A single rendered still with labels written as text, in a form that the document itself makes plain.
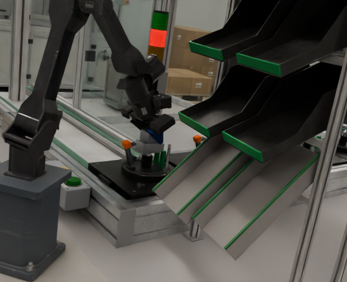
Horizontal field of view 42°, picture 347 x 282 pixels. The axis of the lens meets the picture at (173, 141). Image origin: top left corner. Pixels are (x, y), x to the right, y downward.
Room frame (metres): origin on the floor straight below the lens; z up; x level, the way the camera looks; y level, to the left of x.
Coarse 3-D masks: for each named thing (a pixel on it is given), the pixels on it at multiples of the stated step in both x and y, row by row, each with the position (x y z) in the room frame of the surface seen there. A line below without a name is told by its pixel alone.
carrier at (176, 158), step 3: (180, 153) 1.46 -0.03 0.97; (183, 153) 1.46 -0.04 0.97; (186, 153) 1.47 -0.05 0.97; (189, 153) 1.47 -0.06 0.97; (171, 156) 1.41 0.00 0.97; (174, 156) 1.42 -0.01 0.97; (177, 156) 1.42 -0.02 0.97; (180, 156) 1.43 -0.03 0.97; (183, 156) 1.43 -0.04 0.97; (186, 156) 1.44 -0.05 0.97; (165, 159) 1.38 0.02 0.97; (171, 159) 1.38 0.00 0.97; (174, 159) 1.38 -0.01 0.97; (177, 159) 1.39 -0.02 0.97; (180, 159) 1.39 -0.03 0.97; (183, 159) 1.40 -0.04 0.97; (168, 162) 1.37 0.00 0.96; (171, 162) 1.36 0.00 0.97; (174, 162) 1.36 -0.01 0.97; (177, 162) 1.36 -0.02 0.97; (180, 162) 1.37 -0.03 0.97; (171, 165) 1.35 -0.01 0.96; (174, 165) 1.34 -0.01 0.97
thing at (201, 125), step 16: (224, 80) 1.08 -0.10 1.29; (240, 80) 1.10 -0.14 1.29; (256, 80) 1.12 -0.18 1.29; (272, 80) 0.98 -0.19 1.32; (224, 96) 1.08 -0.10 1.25; (240, 96) 1.08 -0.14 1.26; (256, 96) 0.97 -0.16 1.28; (192, 112) 1.04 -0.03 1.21; (208, 112) 1.03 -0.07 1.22; (224, 112) 1.01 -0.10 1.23; (240, 112) 0.95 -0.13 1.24; (256, 112) 0.97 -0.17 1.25; (208, 128) 0.91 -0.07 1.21; (224, 128) 0.93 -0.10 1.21
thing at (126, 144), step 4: (124, 140) 1.18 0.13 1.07; (128, 140) 1.18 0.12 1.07; (124, 144) 1.17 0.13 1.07; (128, 144) 1.17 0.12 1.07; (132, 144) 1.19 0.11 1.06; (136, 144) 1.19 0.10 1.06; (124, 148) 1.18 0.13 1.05; (128, 148) 1.18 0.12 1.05; (128, 152) 1.18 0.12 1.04; (128, 156) 1.18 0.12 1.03; (128, 160) 1.18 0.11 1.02; (132, 160) 1.19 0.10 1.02; (128, 164) 1.19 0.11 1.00; (132, 164) 1.19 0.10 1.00
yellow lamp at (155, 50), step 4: (148, 48) 1.44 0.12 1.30; (152, 48) 1.43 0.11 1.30; (156, 48) 1.42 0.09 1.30; (160, 48) 1.43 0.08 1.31; (164, 48) 1.45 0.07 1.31; (148, 52) 1.44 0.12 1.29; (152, 52) 1.43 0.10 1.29; (156, 52) 1.42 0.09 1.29; (160, 52) 1.43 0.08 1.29; (160, 56) 1.43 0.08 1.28
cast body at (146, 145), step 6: (144, 132) 1.21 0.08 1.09; (144, 138) 1.21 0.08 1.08; (150, 138) 1.20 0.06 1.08; (138, 144) 1.21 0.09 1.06; (144, 144) 1.19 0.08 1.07; (150, 144) 1.20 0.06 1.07; (156, 144) 1.22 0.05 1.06; (162, 144) 1.25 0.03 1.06; (138, 150) 1.21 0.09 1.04; (144, 150) 1.19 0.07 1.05; (150, 150) 1.20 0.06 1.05; (156, 150) 1.22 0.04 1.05
